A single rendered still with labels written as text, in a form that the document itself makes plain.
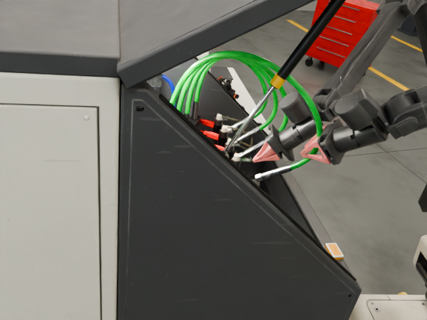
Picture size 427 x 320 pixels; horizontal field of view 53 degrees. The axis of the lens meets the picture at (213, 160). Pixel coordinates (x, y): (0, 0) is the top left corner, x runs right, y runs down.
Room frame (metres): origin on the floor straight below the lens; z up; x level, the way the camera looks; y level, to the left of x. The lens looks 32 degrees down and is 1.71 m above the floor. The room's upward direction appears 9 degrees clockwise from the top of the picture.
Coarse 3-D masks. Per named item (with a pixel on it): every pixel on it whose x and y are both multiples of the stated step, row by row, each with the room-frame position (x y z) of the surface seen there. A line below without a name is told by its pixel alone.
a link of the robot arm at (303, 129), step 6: (312, 114) 1.01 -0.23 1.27; (306, 120) 1.00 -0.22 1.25; (312, 120) 1.00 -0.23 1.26; (300, 126) 1.00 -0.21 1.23; (306, 126) 0.99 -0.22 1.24; (312, 126) 0.99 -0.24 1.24; (300, 132) 0.99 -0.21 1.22; (306, 132) 0.99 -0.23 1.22; (312, 132) 0.99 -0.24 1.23; (306, 138) 0.99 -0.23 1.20
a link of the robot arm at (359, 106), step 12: (348, 96) 0.85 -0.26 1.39; (360, 96) 0.82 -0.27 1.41; (336, 108) 0.83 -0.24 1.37; (348, 108) 0.81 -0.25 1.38; (360, 108) 0.81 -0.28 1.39; (372, 108) 0.81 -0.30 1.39; (384, 108) 0.87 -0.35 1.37; (348, 120) 0.81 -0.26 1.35; (360, 120) 0.81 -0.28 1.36; (384, 120) 0.81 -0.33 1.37; (408, 120) 0.79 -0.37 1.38; (396, 132) 0.80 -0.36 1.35; (408, 132) 0.79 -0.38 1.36
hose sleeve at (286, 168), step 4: (288, 164) 0.91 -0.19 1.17; (276, 168) 0.92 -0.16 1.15; (280, 168) 0.91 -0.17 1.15; (284, 168) 0.91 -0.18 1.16; (288, 168) 0.90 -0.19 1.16; (264, 172) 0.92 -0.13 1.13; (268, 172) 0.91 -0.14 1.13; (272, 172) 0.91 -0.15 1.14; (276, 172) 0.91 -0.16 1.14; (280, 172) 0.91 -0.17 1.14; (284, 172) 0.91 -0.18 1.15; (264, 176) 0.91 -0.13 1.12; (268, 176) 0.91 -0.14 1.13; (272, 176) 0.91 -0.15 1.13
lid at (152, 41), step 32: (128, 0) 0.90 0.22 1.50; (160, 0) 0.81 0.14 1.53; (192, 0) 0.73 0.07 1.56; (224, 0) 0.67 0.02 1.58; (256, 0) 0.62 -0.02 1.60; (288, 0) 0.63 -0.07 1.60; (128, 32) 0.70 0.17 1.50; (160, 32) 0.64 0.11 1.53; (192, 32) 0.59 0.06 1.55; (224, 32) 0.60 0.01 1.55; (128, 64) 0.57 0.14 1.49; (160, 64) 0.58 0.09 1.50
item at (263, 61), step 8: (208, 56) 0.94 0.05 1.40; (216, 56) 0.93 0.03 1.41; (224, 56) 0.93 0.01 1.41; (232, 56) 0.93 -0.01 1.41; (240, 56) 0.93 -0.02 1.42; (248, 56) 0.92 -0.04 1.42; (256, 56) 0.93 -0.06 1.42; (200, 64) 0.94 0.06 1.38; (264, 64) 0.92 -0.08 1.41; (272, 64) 0.92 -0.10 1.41; (192, 72) 0.94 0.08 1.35; (184, 80) 0.94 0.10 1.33; (288, 80) 0.91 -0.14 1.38; (176, 88) 0.94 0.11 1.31; (296, 88) 0.91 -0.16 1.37; (176, 96) 0.94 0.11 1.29; (304, 96) 0.91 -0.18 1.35; (312, 104) 0.91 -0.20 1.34; (312, 112) 0.91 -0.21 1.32; (320, 120) 0.90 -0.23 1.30; (320, 128) 0.90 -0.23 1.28; (312, 152) 0.90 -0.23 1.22; (304, 160) 0.90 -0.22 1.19
